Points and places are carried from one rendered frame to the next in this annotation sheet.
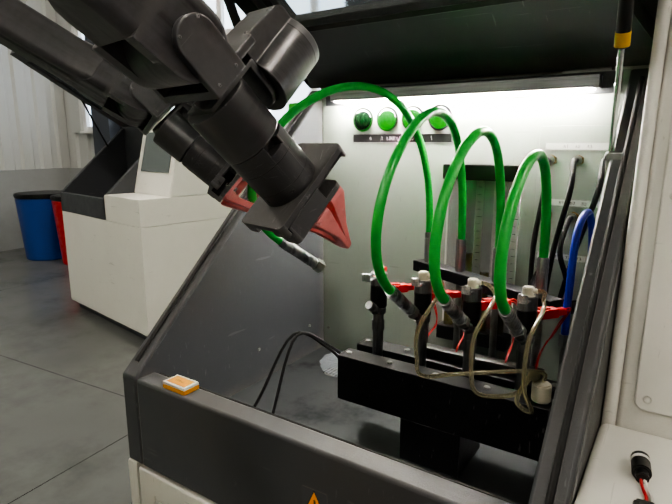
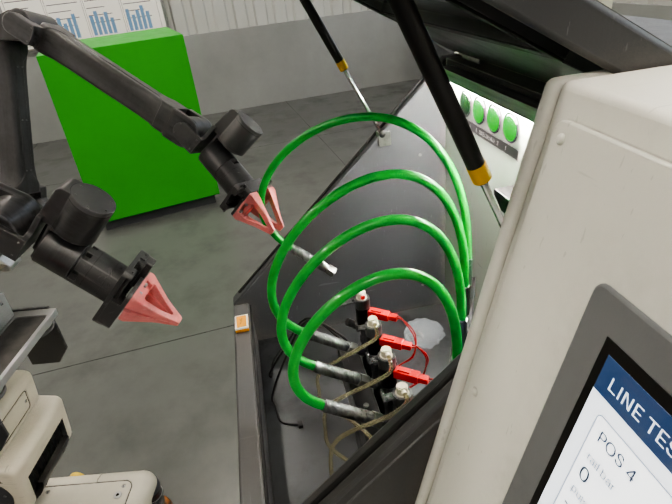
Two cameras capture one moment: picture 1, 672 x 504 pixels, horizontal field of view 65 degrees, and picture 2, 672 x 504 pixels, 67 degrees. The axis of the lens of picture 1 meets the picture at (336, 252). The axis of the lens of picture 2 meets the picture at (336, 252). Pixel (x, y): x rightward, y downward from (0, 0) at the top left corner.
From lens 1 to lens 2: 0.76 m
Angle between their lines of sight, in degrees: 48
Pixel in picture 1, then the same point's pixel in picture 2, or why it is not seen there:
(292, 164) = (90, 285)
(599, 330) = (362, 470)
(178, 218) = not seen: hidden behind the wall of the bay
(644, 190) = (465, 364)
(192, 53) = not seen: outside the picture
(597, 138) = not seen: hidden behind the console
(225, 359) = (317, 301)
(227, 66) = (13, 244)
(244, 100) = (42, 253)
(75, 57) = (144, 109)
